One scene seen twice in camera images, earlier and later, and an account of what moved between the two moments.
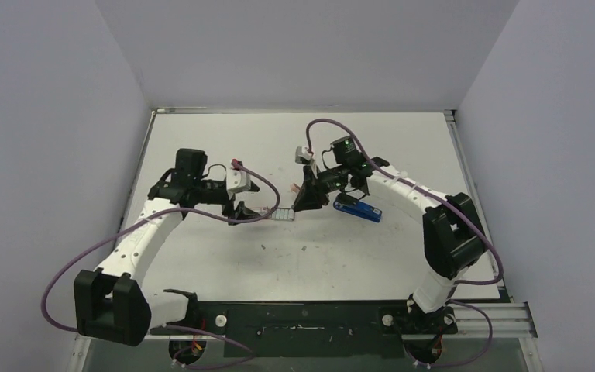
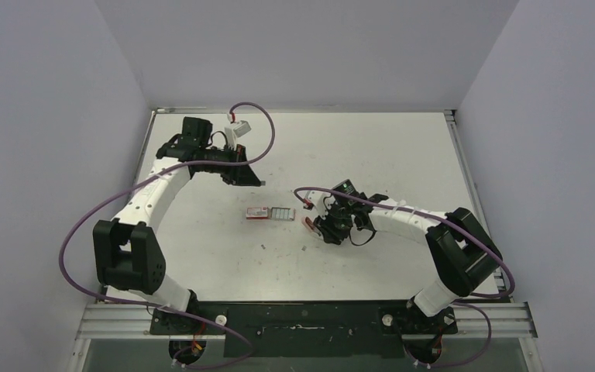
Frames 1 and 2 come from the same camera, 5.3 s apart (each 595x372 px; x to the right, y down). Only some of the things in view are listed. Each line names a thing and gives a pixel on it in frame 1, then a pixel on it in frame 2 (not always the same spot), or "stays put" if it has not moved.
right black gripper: x=321 y=181 -> x=325 y=219
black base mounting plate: x=312 y=330 stays put
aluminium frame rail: x=508 y=321 stays put
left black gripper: x=242 y=211 -> x=241 y=175
